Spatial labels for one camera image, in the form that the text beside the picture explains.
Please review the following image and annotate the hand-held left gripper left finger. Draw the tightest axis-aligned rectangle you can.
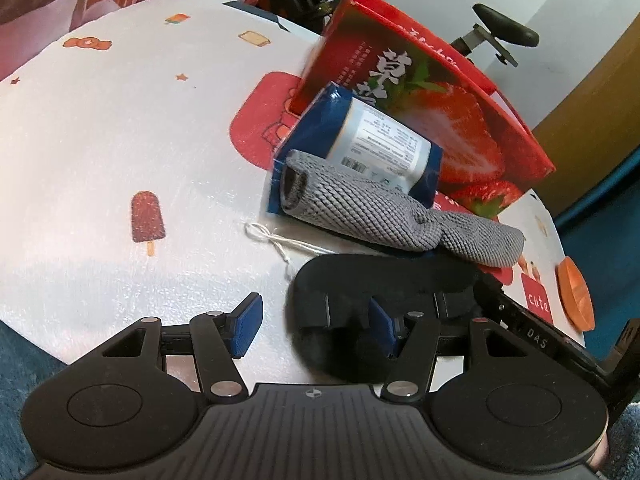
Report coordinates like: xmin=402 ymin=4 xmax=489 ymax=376
xmin=102 ymin=292 xmax=265 ymax=402

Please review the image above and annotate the black padded armrest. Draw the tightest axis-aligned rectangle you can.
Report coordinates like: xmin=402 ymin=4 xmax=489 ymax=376
xmin=450 ymin=3 xmax=541 ymax=67

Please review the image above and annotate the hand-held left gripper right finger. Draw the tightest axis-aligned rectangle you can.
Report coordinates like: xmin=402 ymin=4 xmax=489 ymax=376
xmin=369 ymin=297 xmax=527 ymax=403

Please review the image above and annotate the wooden cabinet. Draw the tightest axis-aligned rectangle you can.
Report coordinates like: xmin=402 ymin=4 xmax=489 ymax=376
xmin=530 ymin=15 xmax=640 ymax=221

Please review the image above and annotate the black eye mask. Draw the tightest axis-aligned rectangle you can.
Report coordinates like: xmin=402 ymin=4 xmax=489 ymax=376
xmin=285 ymin=254 xmax=483 ymax=382

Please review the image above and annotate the grey knitted sock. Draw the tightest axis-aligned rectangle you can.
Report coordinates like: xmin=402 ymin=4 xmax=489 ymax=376
xmin=277 ymin=149 xmax=526 ymax=267

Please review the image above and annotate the red strawberry print box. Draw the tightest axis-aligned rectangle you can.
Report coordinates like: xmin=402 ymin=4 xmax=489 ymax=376
xmin=289 ymin=0 xmax=557 ymax=218

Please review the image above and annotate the white string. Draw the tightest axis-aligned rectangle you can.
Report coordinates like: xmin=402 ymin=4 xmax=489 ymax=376
xmin=244 ymin=222 xmax=328 ymax=281

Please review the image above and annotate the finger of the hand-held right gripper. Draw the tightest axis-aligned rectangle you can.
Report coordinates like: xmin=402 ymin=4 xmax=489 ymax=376
xmin=472 ymin=275 xmax=508 ymax=322

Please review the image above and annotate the blue white tissue packet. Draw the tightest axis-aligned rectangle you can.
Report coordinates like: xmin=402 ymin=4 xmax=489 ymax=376
xmin=287 ymin=82 xmax=445 ymax=210

